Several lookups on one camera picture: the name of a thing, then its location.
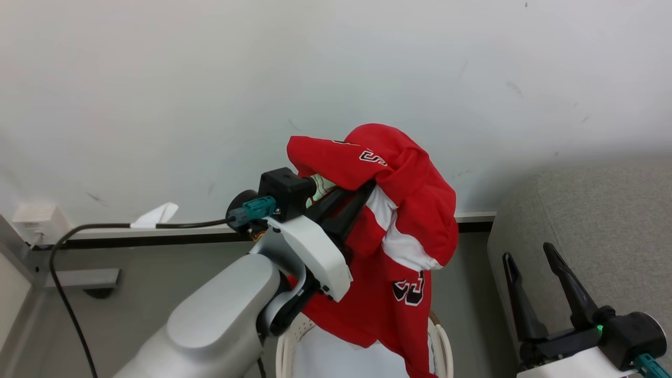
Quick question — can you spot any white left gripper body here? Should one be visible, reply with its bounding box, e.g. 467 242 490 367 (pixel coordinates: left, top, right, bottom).
251 214 354 303

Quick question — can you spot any black cable with teal plug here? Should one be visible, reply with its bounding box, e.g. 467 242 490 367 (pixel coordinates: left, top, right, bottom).
49 196 277 378

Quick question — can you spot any white paper scrap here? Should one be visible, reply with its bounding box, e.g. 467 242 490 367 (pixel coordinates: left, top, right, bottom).
130 202 180 229

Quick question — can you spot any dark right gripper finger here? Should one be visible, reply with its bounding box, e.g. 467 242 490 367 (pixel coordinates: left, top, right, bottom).
543 242 600 331
502 252 549 343

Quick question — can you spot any red white sports jersey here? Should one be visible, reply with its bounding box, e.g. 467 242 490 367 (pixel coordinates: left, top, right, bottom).
287 123 459 378

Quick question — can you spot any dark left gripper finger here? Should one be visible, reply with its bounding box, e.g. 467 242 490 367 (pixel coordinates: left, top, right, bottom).
307 187 354 222
322 181 377 261

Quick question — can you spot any white laundry basket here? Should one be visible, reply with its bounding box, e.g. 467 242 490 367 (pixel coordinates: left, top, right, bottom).
276 310 455 378

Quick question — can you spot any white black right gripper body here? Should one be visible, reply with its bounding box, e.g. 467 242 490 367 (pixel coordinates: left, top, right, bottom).
517 327 639 378

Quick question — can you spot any white panel with grey frame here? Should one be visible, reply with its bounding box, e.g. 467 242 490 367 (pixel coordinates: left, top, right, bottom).
0 214 49 378

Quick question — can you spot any white wall socket box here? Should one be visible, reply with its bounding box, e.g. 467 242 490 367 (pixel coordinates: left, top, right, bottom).
10 202 71 246

